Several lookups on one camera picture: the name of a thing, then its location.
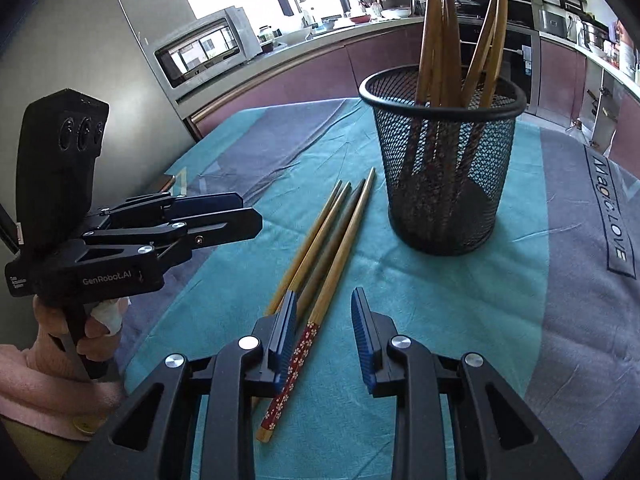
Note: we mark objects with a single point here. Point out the glass jar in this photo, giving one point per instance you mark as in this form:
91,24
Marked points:
266,35

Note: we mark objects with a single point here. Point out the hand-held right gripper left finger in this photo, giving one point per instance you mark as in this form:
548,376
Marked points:
287,330

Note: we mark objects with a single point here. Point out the red floral bamboo chopstick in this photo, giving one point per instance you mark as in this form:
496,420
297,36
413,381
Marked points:
344,240

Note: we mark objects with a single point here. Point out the red bowl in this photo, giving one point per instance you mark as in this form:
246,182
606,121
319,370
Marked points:
360,18

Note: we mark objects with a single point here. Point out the plain bamboo chopstick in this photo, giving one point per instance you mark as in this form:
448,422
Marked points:
317,240
306,240

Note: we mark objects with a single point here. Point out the black mesh holder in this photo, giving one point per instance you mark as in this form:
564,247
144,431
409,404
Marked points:
450,200

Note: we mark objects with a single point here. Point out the dark brown chopstick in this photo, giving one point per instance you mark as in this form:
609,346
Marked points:
331,241

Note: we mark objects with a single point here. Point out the person's left hand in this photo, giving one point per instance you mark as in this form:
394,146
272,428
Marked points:
50,325

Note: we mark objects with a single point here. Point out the pink base cabinets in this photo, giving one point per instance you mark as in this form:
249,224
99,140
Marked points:
555,80
300,75

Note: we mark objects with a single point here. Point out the black built-in oven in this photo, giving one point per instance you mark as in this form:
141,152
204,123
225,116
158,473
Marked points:
520,60

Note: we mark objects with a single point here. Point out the stainless steel pot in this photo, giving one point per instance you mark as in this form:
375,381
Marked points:
593,34

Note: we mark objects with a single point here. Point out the white bowl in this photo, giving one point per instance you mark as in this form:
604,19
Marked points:
295,36
395,13

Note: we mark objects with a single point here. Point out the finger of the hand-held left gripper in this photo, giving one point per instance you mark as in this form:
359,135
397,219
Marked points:
225,227
210,202

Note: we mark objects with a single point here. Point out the countertop microwave oven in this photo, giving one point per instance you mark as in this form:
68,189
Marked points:
240,35

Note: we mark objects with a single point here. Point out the teal and grey blanket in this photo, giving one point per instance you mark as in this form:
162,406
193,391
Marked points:
450,335

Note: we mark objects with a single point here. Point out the grey refrigerator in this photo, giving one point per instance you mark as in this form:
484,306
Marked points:
75,35

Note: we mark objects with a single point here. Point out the person's olive clothing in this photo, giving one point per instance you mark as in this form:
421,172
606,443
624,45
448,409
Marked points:
30,455

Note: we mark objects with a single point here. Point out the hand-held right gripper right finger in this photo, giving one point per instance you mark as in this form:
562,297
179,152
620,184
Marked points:
362,340

